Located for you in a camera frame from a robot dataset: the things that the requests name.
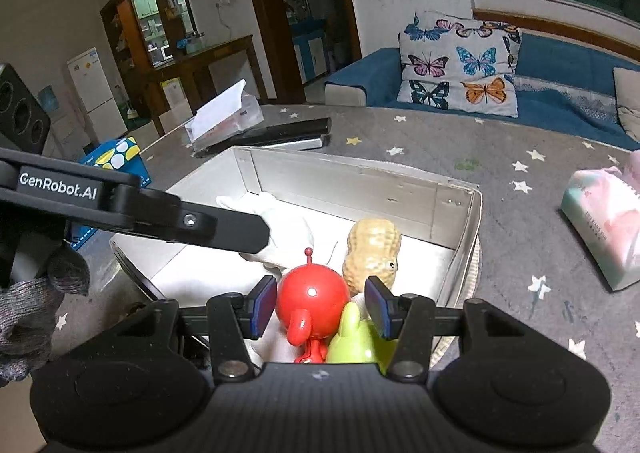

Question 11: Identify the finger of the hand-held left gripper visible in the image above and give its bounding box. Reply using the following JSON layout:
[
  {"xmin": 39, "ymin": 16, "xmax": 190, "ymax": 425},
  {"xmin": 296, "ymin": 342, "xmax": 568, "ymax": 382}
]
[{"xmin": 120, "ymin": 187, "xmax": 272, "ymax": 255}]

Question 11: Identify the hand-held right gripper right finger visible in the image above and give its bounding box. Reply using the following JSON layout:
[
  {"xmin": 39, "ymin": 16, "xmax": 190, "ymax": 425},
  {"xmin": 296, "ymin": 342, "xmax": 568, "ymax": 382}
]
[{"xmin": 364, "ymin": 275, "xmax": 536, "ymax": 381}]

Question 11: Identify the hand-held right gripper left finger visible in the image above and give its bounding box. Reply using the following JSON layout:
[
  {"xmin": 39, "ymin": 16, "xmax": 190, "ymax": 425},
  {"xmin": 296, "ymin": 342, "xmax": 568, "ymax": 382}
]
[{"xmin": 115, "ymin": 275, "xmax": 278, "ymax": 381}]

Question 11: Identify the green round toy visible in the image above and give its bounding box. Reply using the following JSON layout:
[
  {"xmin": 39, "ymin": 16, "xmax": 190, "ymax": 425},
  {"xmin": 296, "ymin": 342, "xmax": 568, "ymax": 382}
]
[{"xmin": 326, "ymin": 302, "xmax": 401, "ymax": 374}]

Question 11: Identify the red round antenna toy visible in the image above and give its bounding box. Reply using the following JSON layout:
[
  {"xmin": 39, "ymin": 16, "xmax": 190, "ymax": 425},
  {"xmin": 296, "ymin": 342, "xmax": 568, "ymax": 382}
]
[{"xmin": 276, "ymin": 248, "xmax": 351, "ymax": 365}]

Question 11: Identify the tan peanut toy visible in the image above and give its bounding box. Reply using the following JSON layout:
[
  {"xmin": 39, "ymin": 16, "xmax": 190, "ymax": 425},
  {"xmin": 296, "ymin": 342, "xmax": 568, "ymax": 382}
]
[{"xmin": 342, "ymin": 218, "xmax": 402, "ymax": 298}]

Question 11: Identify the white plush rabbit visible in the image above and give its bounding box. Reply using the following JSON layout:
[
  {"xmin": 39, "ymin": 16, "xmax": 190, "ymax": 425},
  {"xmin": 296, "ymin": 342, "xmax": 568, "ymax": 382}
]
[{"xmin": 216, "ymin": 192, "xmax": 321, "ymax": 266}]

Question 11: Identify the white-lined dark cardboard box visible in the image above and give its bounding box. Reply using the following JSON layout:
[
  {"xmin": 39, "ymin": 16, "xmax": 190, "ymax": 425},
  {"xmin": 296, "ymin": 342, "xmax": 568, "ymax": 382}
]
[{"xmin": 109, "ymin": 146, "xmax": 483, "ymax": 369}]

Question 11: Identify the blue plastic container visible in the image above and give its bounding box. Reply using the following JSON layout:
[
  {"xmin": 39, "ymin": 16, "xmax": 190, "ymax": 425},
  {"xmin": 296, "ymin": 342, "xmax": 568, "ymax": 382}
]
[{"xmin": 177, "ymin": 32, "xmax": 206, "ymax": 52}]

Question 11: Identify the person's left hand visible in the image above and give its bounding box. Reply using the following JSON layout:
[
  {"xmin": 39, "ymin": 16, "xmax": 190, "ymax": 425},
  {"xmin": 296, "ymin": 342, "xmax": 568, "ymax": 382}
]
[{"xmin": 0, "ymin": 243, "xmax": 92, "ymax": 386}]

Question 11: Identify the blue yellow spotted box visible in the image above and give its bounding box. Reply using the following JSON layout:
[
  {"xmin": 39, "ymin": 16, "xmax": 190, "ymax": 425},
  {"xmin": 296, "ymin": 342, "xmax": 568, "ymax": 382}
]
[{"xmin": 70, "ymin": 136, "xmax": 153, "ymax": 250}]

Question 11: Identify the white tissue box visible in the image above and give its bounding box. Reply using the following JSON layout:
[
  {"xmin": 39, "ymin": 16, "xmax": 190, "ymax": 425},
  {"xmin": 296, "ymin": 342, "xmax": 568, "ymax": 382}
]
[{"xmin": 184, "ymin": 79, "xmax": 264, "ymax": 149}]

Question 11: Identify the black flat device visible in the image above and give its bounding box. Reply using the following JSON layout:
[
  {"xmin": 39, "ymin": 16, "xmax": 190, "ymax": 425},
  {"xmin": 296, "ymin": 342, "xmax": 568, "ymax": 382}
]
[{"xmin": 192, "ymin": 117, "xmax": 332, "ymax": 158}]

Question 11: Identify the white fridge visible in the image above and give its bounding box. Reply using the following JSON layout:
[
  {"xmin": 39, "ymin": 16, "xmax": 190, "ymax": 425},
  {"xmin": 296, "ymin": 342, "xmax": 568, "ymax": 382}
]
[{"xmin": 66, "ymin": 47, "xmax": 128, "ymax": 134}]

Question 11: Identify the wooden sideboard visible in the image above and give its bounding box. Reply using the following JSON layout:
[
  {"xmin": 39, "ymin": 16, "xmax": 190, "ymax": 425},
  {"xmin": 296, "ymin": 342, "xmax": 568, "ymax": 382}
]
[{"xmin": 142, "ymin": 34, "xmax": 268, "ymax": 136}]

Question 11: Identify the wooden display cabinet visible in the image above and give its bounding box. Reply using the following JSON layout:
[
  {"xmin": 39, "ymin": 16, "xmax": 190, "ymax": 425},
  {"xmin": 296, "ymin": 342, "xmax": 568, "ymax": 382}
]
[{"xmin": 100, "ymin": 0, "xmax": 196, "ymax": 84}]

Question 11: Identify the grey star tablecloth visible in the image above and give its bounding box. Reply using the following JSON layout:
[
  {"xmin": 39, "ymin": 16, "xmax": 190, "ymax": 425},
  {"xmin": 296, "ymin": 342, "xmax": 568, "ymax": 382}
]
[{"xmin": 0, "ymin": 103, "xmax": 640, "ymax": 384}]

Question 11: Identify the blue white cabinet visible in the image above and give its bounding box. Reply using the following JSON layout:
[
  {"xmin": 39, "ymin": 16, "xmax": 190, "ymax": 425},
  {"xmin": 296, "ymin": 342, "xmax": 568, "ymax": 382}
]
[{"xmin": 291, "ymin": 19, "xmax": 331, "ymax": 84}]

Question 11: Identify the pastel tissue pack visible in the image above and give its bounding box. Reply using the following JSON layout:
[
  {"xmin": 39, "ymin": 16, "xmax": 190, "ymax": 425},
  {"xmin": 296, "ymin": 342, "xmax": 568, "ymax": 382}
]
[{"xmin": 560, "ymin": 164, "xmax": 640, "ymax": 292}]

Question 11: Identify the butterfly print pillow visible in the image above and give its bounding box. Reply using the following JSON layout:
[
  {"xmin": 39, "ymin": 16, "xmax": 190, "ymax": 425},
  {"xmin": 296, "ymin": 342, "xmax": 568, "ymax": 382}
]
[{"xmin": 396, "ymin": 10, "xmax": 522, "ymax": 119}]

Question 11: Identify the blue sofa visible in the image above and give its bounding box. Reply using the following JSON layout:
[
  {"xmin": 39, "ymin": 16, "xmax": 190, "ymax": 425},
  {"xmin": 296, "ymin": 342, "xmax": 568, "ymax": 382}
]
[{"xmin": 324, "ymin": 30, "xmax": 640, "ymax": 151}]

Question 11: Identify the grey cushion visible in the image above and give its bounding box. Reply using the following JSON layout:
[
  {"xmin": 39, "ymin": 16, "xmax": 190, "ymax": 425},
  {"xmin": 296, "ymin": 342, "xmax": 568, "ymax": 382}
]
[{"xmin": 612, "ymin": 67, "xmax": 640, "ymax": 141}]

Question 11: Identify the wooden door frame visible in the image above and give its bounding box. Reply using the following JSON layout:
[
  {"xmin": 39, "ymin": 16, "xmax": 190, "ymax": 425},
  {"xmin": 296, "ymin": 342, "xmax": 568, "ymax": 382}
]
[{"xmin": 236, "ymin": 0, "xmax": 362, "ymax": 104}]

